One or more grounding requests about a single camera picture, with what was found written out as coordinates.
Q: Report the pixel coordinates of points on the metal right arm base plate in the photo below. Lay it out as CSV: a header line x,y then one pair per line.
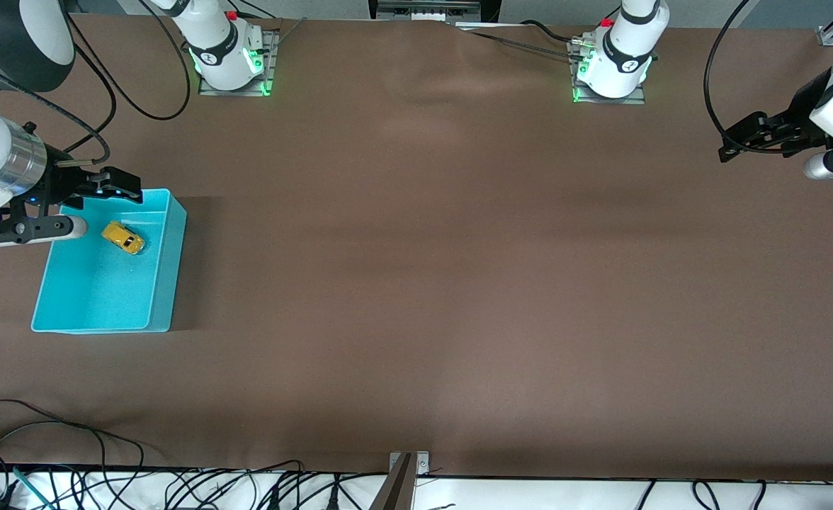
x,y
272,64

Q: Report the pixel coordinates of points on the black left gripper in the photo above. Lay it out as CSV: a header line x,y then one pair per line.
x,y
802,117

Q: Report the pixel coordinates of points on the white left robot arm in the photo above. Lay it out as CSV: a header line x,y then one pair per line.
x,y
622,60

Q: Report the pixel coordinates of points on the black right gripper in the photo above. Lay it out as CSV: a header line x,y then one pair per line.
x,y
59,183

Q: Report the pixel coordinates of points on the yellow beetle toy car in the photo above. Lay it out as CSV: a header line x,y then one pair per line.
x,y
123,238

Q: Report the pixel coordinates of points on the grey aluminium frame rail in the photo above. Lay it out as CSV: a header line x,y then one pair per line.
x,y
427,8

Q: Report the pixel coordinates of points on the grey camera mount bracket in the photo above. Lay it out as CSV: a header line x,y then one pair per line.
x,y
408,464

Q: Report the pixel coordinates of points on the turquoise plastic bin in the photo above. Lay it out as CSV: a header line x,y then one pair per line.
x,y
105,297

